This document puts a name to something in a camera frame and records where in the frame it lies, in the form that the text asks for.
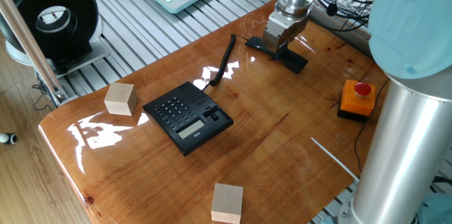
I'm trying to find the silver Schunk gripper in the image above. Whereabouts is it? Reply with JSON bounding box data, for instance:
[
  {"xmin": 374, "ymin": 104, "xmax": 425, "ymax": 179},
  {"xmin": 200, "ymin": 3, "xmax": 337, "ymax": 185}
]
[{"xmin": 261, "ymin": 11, "xmax": 310, "ymax": 61}]

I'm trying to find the black telephone handset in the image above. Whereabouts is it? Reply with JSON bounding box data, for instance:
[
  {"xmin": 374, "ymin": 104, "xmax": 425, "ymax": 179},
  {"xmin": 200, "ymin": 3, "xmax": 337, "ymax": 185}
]
[{"xmin": 244, "ymin": 35, "xmax": 309, "ymax": 74}]

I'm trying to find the black phone cord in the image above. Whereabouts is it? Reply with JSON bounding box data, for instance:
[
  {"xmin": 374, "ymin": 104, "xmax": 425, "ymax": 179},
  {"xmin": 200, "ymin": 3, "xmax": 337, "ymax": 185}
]
[{"xmin": 208, "ymin": 34, "xmax": 237, "ymax": 87}]

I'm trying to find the black desk telephone base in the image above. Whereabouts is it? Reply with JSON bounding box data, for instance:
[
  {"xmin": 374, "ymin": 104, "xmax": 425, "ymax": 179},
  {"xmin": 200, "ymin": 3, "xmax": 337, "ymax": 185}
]
[{"xmin": 142, "ymin": 81, "xmax": 234, "ymax": 157}]

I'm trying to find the orange emergency stop button box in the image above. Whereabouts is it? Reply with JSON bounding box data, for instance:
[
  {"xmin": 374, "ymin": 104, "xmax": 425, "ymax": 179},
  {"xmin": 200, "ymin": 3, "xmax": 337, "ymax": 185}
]
[{"xmin": 337, "ymin": 79, "xmax": 376, "ymax": 122}]

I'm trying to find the white plastic zip tie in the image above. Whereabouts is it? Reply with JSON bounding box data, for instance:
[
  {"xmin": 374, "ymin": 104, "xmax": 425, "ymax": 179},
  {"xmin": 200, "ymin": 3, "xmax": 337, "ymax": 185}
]
[{"xmin": 310, "ymin": 137, "xmax": 360, "ymax": 182}]

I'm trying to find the light wooden cube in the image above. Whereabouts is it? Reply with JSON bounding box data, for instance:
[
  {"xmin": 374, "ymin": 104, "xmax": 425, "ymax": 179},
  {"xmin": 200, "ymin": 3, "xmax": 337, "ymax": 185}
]
[
  {"xmin": 210, "ymin": 182, "xmax": 244, "ymax": 224},
  {"xmin": 104, "ymin": 82, "xmax": 138, "ymax": 117}
]

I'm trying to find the small black white object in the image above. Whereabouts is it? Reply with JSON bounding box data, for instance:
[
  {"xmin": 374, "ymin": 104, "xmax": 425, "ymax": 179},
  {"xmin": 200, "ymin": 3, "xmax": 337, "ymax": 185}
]
[{"xmin": 0, "ymin": 132, "xmax": 18, "ymax": 146}]

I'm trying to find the thin black button cable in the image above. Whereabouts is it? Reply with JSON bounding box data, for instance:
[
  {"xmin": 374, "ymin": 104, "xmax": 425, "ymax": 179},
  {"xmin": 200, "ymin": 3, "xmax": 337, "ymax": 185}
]
[{"xmin": 354, "ymin": 77, "xmax": 391, "ymax": 174}]

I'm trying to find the black ring-shaped lamp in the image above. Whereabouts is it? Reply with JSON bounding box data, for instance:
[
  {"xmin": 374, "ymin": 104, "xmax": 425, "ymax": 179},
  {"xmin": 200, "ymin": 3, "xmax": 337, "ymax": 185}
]
[{"xmin": 0, "ymin": 0, "xmax": 111, "ymax": 78}]

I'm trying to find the aluminium frame post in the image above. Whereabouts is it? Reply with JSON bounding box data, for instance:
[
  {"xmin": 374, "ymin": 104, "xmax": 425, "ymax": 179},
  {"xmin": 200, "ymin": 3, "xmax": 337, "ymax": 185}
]
[{"xmin": 0, "ymin": 0, "xmax": 69, "ymax": 107}]

